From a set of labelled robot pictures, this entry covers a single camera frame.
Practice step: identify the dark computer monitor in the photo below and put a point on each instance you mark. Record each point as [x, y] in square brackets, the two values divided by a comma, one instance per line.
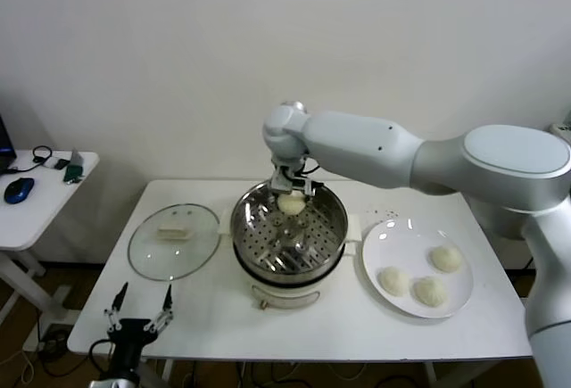
[5, 142]

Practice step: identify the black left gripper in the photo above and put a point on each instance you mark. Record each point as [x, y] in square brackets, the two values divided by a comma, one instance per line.
[131, 339]

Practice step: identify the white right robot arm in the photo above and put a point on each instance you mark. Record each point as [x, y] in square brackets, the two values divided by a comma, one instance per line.
[366, 151]

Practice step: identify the white steamed baozi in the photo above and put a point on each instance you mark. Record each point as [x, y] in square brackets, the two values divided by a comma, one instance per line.
[292, 206]
[394, 281]
[446, 259]
[430, 292]

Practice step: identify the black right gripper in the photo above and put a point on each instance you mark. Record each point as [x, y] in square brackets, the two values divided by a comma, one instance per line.
[298, 180]

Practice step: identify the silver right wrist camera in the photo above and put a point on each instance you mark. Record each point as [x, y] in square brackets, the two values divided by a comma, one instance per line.
[281, 178]

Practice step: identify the small black device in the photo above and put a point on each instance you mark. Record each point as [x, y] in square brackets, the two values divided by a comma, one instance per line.
[60, 164]

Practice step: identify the white round plate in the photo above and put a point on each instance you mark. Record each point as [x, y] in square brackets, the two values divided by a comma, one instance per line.
[401, 245]

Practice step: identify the small white adapter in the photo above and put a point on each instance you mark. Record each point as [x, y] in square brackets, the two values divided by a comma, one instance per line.
[48, 164]

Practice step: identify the blue computer mouse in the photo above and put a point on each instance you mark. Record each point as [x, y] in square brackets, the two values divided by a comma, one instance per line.
[19, 189]

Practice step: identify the stainless steel steamer basket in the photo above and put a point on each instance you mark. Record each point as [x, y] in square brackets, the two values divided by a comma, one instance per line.
[267, 245]

